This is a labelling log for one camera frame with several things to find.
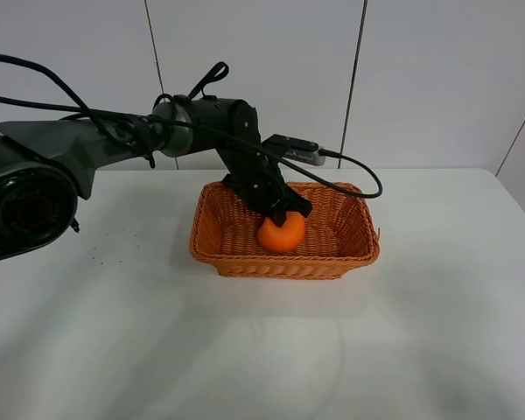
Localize orange wicker basket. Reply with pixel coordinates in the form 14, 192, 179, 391
189, 182, 380, 280

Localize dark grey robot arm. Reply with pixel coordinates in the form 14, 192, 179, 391
0, 96, 312, 261

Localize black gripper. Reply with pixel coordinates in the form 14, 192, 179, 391
216, 148, 312, 227

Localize black cable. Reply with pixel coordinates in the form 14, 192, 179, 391
0, 52, 384, 200

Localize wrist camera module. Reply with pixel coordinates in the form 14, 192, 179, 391
262, 134, 326, 166

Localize orange fruit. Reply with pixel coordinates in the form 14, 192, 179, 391
256, 212, 305, 254

